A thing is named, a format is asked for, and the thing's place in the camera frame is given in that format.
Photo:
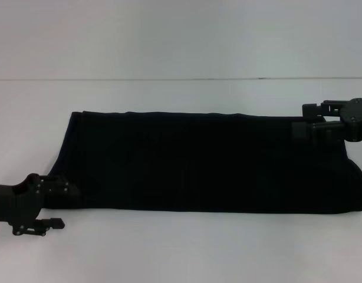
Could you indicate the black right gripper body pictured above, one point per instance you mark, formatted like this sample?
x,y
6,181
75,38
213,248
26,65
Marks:
x,y
356,119

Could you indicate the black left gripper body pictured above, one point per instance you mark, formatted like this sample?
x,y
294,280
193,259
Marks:
x,y
16,200

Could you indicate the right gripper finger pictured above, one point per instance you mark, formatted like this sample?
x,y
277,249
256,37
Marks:
x,y
319,109
313,132

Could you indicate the black t-shirt with FREE print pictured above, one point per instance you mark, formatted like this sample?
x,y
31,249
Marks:
x,y
198,162

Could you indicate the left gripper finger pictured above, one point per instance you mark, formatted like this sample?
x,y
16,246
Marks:
x,y
42,226
60,188

